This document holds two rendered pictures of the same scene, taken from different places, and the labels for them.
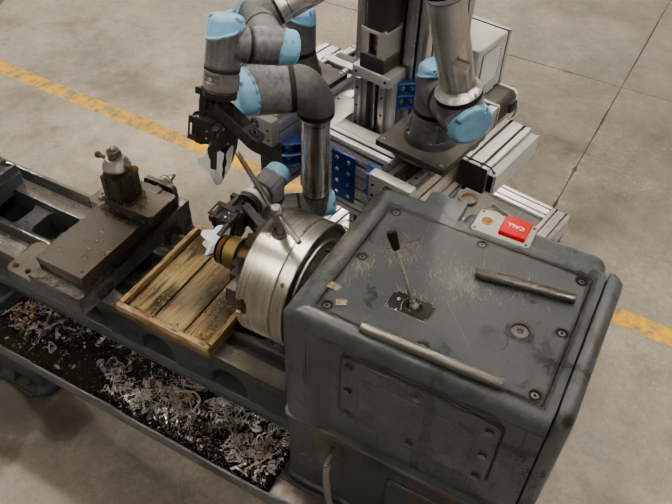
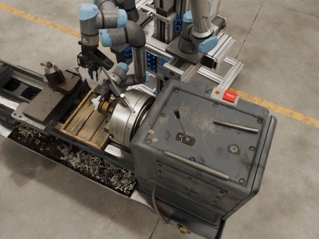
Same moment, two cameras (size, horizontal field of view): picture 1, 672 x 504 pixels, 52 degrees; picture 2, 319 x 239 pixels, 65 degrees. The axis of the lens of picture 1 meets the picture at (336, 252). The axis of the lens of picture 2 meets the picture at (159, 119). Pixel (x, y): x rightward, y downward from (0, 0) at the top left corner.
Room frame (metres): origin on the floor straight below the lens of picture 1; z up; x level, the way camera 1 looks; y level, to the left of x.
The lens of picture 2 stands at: (0.39, -0.01, 2.25)
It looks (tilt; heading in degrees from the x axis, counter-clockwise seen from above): 58 degrees down; 357
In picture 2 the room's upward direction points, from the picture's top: straight up
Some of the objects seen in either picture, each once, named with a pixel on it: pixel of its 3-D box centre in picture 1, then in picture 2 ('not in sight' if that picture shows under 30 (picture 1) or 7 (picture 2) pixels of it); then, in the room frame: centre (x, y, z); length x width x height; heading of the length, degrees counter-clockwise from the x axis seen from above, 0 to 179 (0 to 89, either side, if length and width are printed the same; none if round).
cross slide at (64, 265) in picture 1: (114, 225); (54, 93); (1.44, 0.63, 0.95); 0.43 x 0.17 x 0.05; 152
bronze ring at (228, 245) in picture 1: (237, 253); (108, 108); (1.21, 0.24, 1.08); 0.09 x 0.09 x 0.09; 63
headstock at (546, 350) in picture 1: (447, 341); (200, 144); (0.97, -0.25, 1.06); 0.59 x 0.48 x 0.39; 62
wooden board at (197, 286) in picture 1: (203, 286); (96, 118); (1.27, 0.36, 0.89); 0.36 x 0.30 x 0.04; 152
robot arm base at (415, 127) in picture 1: (433, 121); (190, 39); (1.61, -0.26, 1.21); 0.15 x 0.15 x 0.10
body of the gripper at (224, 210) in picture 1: (234, 215); (105, 89); (1.34, 0.27, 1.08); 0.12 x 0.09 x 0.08; 152
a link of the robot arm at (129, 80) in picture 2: (277, 208); (124, 81); (1.49, 0.17, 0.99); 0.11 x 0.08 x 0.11; 101
